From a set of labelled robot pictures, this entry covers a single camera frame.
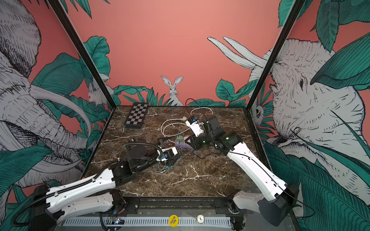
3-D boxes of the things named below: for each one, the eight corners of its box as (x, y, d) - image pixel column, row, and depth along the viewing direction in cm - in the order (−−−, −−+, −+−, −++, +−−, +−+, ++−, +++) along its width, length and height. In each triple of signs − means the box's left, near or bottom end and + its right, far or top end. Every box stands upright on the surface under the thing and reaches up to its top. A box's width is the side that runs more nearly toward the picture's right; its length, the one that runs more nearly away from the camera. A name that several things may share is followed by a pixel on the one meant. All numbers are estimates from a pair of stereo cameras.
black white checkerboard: (126, 128, 109) (124, 125, 105) (134, 105, 124) (133, 102, 121) (142, 128, 109) (140, 125, 106) (148, 106, 124) (147, 102, 121)
